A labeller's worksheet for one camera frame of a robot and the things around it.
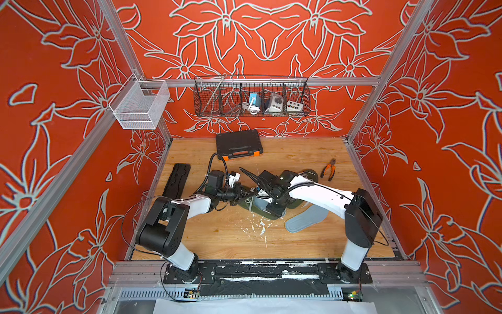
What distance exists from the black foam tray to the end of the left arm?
0.29 m

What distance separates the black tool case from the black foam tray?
0.20m

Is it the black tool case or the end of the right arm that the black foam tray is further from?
the end of the right arm

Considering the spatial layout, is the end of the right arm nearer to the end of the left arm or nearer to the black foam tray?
the end of the left arm

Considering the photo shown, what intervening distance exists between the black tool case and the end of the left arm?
28 centimetres

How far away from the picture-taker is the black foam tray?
0.97 meters

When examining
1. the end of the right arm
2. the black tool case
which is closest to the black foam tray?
the black tool case

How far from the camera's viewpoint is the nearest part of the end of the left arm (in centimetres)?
74

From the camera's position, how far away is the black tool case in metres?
1.09

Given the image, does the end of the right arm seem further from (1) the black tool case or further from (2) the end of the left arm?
(1) the black tool case
